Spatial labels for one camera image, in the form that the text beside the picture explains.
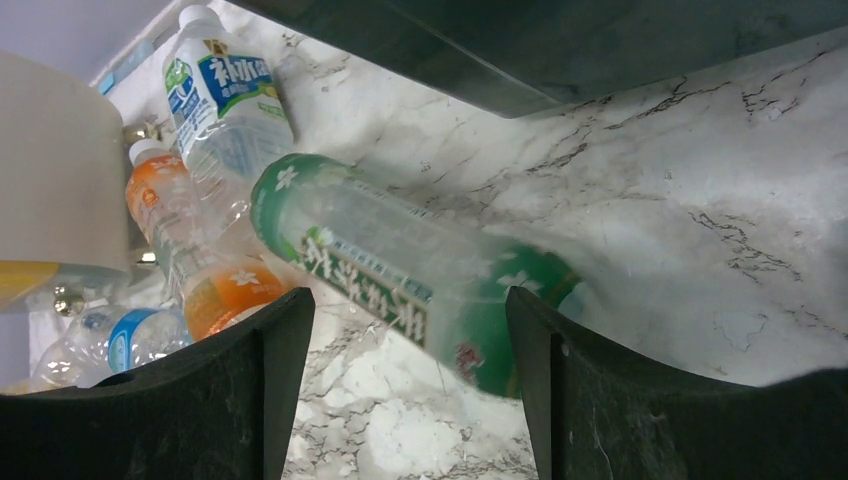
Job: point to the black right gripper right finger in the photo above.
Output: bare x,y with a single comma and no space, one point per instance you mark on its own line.
596,409

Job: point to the clear bottle blue label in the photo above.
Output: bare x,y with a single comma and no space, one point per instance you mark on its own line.
109,340

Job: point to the round pastel drawer cabinet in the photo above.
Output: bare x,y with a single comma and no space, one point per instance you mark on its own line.
64,221

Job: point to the dark green trash bin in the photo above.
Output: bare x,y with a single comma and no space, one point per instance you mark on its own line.
515,58

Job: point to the green tea bottle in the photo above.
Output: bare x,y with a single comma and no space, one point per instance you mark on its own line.
440,284

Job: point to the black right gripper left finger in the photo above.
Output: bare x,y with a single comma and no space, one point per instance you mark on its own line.
222,408

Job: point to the clear bottle green-white label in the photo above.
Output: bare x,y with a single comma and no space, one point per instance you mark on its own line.
229,118

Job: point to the orange juice bottle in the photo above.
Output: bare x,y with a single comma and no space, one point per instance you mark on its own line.
214,290

